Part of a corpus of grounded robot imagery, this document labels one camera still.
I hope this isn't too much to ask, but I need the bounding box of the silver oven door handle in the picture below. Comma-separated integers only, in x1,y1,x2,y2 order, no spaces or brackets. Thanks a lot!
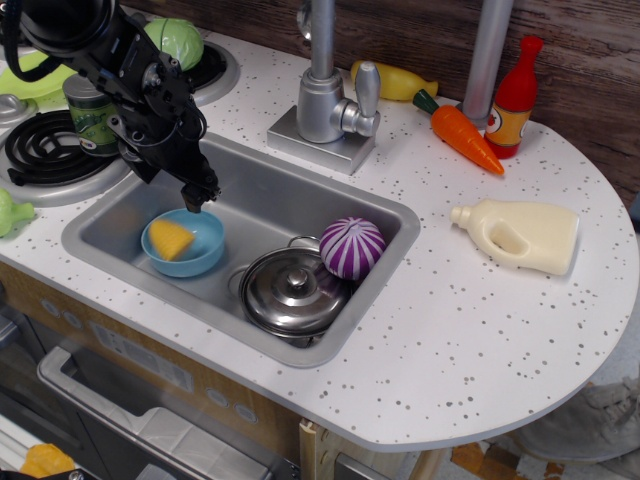
37,346,300,479

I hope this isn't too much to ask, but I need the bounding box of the orange toy carrot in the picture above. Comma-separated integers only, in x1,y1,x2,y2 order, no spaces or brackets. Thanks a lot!
412,89,505,175

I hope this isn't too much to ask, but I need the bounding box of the silver toy faucet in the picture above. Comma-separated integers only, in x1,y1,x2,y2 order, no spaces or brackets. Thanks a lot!
267,0,381,175

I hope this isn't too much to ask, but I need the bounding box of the yellow toy bottle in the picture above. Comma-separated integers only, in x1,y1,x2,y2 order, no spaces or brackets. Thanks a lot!
375,62,439,101

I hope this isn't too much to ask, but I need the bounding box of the grey cloth on floor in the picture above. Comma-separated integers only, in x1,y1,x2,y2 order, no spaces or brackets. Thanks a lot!
513,377,639,463

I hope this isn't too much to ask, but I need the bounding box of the cream toy detergent bottle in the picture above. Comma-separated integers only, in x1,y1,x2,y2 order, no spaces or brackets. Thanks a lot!
449,199,580,275

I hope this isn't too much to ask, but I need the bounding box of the purple striped toy onion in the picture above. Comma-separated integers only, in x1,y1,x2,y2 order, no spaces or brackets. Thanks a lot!
320,217,387,281

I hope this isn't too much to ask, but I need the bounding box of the light blue bowl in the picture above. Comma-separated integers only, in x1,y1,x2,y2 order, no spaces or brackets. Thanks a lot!
141,209,225,278

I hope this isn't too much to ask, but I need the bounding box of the back right stove burner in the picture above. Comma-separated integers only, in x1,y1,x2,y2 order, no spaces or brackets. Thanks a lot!
186,41,240,107

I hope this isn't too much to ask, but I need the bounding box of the light green plate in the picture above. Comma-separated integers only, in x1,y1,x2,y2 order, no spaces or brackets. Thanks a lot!
0,51,75,100

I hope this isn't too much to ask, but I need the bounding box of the green toy can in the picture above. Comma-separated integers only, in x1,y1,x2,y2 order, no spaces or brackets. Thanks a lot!
62,74,119,157

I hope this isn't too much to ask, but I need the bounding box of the light green toy vegetable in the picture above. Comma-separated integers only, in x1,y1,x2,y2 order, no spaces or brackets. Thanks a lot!
0,188,35,237

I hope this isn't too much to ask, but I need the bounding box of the front left stove burner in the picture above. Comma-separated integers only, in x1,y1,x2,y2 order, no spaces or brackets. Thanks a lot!
1,110,130,208

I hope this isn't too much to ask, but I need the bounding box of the yellow object on floor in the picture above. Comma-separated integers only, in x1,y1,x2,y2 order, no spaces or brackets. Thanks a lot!
19,444,76,479

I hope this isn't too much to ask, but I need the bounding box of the stove burner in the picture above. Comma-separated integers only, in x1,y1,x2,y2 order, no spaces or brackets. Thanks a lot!
186,41,240,107
1,110,130,208

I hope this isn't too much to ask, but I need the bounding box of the green toy cabbage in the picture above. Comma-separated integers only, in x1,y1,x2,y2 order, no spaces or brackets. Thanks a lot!
144,18,204,71

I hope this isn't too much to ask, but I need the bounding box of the red toy ketchup bottle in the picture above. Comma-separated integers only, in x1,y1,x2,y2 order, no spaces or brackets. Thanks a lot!
484,36,544,159

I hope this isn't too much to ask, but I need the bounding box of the grey sink basin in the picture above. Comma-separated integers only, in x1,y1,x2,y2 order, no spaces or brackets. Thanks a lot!
62,133,420,368

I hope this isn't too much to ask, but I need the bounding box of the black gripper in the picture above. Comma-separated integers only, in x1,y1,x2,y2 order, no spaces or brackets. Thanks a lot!
109,84,220,213

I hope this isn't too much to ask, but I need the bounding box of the steel pot with lid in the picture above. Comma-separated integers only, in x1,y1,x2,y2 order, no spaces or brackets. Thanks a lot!
237,235,354,344

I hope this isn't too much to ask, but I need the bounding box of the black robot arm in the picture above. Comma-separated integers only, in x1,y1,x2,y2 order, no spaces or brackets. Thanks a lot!
2,1,220,213

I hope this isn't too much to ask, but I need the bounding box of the grey vertical pole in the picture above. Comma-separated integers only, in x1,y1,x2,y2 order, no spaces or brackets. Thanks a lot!
460,0,514,129

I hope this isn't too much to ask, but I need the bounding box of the yellow toy corn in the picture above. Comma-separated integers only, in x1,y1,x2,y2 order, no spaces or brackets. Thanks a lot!
148,219,195,261

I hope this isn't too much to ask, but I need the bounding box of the grey stove knob left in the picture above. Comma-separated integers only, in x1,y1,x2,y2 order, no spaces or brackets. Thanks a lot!
0,94,38,128

